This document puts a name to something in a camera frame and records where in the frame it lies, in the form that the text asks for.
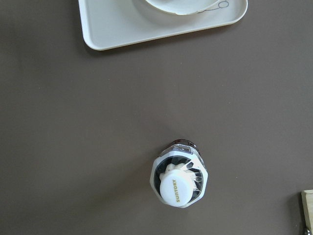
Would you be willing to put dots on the tea bottle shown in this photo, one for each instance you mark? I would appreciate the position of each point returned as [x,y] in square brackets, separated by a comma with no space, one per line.
[179,176]

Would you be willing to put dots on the white serving tray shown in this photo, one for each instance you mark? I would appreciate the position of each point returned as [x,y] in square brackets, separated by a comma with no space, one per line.
[108,24]

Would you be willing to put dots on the white round plate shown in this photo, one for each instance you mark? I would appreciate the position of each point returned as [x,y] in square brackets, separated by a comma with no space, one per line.
[182,7]

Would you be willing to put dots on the wooden cutting board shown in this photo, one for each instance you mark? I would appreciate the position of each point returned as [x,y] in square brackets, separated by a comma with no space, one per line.
[307,202]

